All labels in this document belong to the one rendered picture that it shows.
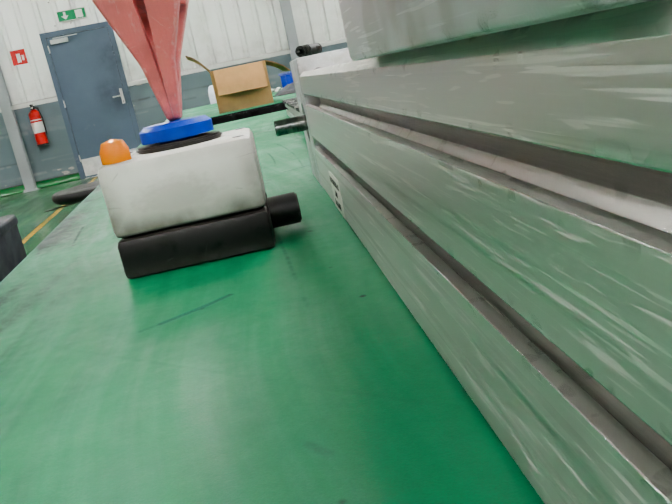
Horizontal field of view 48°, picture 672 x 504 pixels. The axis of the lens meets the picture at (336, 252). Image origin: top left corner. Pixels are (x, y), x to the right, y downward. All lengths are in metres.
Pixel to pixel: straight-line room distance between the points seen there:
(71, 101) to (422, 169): 11.50
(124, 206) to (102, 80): 11.21
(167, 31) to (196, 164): 0.07
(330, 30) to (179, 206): 11.42
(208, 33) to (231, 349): 11.40
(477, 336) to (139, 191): 0.26
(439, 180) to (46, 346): 0.21
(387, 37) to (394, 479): 0.09
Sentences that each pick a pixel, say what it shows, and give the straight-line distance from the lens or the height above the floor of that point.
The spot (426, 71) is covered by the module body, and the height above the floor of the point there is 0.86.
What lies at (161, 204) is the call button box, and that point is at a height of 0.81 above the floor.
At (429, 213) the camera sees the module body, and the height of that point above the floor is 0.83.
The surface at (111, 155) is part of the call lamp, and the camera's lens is 0.40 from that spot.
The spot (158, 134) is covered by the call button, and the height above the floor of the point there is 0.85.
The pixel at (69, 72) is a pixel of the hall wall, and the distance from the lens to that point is 11.66.
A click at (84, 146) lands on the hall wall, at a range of 11.66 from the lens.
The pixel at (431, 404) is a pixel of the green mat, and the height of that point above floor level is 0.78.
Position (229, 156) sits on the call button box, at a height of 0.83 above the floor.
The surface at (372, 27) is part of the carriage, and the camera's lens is 0.18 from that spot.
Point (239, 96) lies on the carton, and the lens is 2.76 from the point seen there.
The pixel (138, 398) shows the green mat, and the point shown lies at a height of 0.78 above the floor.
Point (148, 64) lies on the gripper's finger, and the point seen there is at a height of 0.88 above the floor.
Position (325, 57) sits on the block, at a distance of 0.55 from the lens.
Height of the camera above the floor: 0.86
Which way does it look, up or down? 14 degrees down
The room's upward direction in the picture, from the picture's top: 12 degrees counter-clockwise
